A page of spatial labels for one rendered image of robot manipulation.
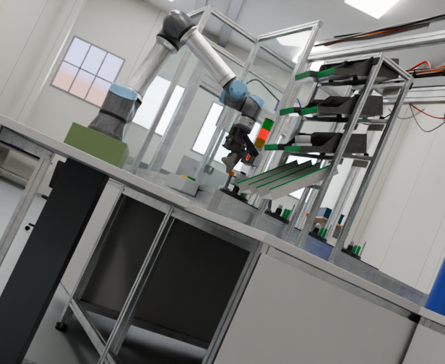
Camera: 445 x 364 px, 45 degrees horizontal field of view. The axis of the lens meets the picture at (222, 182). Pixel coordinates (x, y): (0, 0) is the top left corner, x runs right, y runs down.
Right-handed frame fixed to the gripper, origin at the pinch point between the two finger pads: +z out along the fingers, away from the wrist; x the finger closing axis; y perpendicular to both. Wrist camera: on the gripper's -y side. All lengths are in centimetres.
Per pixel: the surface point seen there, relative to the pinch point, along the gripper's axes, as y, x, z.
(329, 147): -8, 50, -18
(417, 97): -110, -28, -96
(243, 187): 1.6, 20.6, 5.9
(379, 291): -33, 75, 22
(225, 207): 3.5, 16.7, 16.4
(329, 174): -10, 54, -9
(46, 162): 63, -51, 30
